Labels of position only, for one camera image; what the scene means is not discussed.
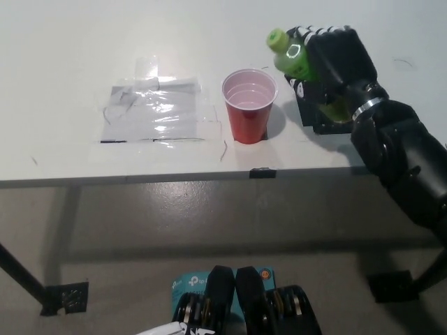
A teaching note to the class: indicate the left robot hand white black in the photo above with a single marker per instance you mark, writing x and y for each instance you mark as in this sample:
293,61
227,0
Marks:
167,329

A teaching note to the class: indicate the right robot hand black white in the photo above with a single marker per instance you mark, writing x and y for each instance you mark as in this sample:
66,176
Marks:
342,59

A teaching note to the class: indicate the green tea plastic bottle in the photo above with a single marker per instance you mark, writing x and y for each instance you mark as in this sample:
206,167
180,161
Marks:
293,61

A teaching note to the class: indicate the black robot torso blocks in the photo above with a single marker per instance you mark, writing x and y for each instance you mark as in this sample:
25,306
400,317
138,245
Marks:
251,300

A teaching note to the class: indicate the red plastic cup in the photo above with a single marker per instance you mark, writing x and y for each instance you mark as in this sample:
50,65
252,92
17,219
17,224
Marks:
248,115

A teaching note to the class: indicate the teal tp-link box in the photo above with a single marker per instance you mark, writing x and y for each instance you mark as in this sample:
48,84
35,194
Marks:
190,281

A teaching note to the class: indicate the large black tape patch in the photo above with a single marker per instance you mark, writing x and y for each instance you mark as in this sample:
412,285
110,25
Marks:
328,124

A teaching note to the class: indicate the black metal table leg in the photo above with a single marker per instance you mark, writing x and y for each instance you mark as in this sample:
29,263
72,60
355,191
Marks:
21,275

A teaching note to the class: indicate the clear tape strip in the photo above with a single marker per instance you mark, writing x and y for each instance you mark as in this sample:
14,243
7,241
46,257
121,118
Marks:
147,68

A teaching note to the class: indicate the clear taped plastic sheet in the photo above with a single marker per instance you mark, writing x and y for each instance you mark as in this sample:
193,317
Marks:
153,115

